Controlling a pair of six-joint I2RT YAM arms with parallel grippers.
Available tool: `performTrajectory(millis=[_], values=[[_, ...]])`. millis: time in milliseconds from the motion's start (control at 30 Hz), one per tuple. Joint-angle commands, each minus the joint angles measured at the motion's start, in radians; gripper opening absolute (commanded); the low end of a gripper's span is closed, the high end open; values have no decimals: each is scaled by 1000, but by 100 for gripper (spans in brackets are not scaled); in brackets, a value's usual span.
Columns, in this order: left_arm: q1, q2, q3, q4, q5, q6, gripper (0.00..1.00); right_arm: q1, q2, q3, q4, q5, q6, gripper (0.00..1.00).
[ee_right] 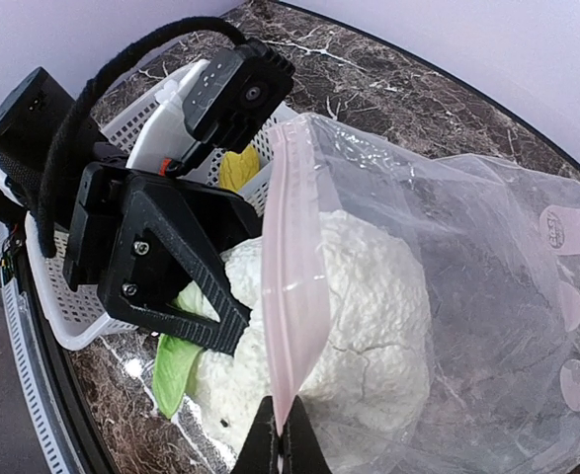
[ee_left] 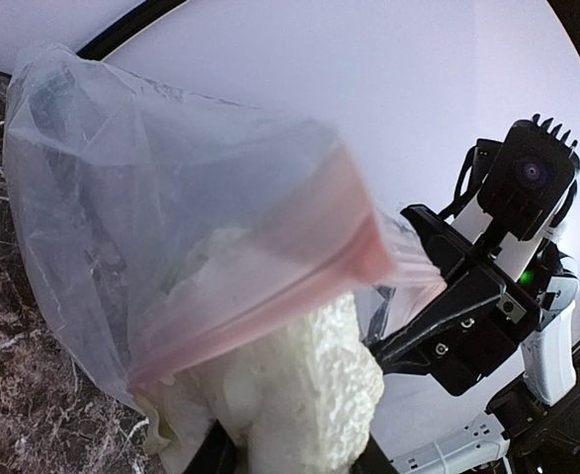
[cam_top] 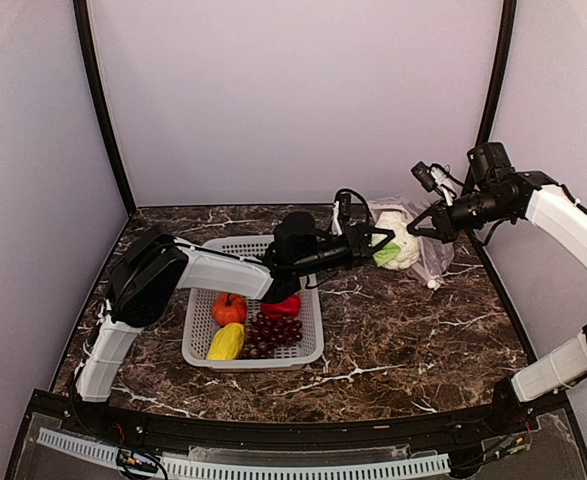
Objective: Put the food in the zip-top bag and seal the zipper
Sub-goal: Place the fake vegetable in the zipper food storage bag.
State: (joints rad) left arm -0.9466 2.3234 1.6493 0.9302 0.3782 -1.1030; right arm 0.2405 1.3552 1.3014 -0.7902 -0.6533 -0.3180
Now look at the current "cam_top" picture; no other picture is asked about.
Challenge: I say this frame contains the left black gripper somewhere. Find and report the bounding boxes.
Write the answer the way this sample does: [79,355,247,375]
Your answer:
[295,223,397,277]

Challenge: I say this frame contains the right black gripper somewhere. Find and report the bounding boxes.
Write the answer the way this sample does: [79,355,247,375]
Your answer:
[407,187,513,243]

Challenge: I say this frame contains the white toy cauliflower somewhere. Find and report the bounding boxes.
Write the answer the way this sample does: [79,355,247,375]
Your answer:
[373,211,420,270]

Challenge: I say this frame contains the clear zip top bag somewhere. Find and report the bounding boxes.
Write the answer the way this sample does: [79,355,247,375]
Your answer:
[368,196,454,290]

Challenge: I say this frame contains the orange toy pumpkin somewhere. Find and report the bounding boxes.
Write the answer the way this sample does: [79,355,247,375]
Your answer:
[211,293,248,327]

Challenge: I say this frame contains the white plastic basket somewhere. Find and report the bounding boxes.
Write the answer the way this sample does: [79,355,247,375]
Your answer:
[179,234,324,373]

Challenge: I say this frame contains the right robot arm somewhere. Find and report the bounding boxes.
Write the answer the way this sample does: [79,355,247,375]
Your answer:
[407,142,587,434]

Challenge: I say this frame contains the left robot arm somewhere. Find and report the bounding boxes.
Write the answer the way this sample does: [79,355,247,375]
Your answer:
[70,212,395,436]

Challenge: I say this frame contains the red toy bell pepper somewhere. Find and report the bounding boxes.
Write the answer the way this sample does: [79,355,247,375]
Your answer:
[260,294,302,319]

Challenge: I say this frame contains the dark red toy grapes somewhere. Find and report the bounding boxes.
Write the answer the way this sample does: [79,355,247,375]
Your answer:
[238,312,303,359]

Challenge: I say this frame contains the yellow toy fruit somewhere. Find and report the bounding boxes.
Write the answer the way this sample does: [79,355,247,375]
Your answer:
[206,323,245,361]

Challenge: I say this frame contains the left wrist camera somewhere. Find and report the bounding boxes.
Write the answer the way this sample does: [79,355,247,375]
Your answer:
[330,189,353,236]

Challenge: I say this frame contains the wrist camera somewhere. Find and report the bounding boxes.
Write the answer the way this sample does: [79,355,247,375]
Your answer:
[330,189,353,236]
[411,161,458,204]

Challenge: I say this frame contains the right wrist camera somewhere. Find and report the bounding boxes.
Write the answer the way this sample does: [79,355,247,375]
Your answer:
[411,161,458,204]

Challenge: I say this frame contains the right black frame post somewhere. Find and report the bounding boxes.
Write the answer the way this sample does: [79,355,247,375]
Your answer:
[465,0,518,181]

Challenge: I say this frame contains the black frame post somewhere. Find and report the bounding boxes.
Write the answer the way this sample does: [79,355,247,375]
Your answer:
[72,0,137,217]
[465,0,518,181]

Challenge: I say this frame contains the white slotted cable duct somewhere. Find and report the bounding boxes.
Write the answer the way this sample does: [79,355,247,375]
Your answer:
[36,427,451,480]

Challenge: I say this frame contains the black front rail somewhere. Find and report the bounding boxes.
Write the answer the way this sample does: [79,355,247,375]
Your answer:
[21,390,567,452]

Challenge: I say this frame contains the left black frame post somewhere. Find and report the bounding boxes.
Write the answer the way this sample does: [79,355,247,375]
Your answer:
[72,0,137,217]

